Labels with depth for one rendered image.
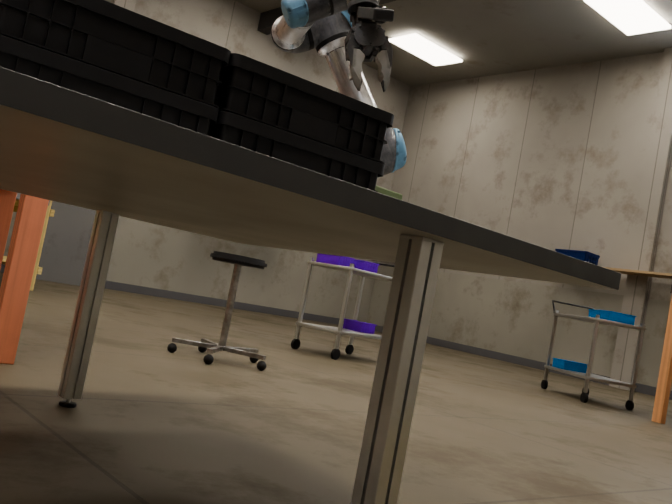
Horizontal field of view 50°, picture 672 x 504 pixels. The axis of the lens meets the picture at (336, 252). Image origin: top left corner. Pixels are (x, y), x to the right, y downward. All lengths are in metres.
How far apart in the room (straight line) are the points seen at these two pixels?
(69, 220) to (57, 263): 0.62
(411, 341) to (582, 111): 10.99
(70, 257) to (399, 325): 9.41
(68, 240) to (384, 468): 9.44
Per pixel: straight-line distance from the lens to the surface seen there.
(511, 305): 12.04
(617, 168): 11.59
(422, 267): 1.31
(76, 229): 10.63
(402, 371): 1.31
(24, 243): 3.23
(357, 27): 1.66
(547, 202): 12.04
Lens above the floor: 0.53
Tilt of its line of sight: 3 degrees up
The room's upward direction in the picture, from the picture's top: 11 degrees clockwise
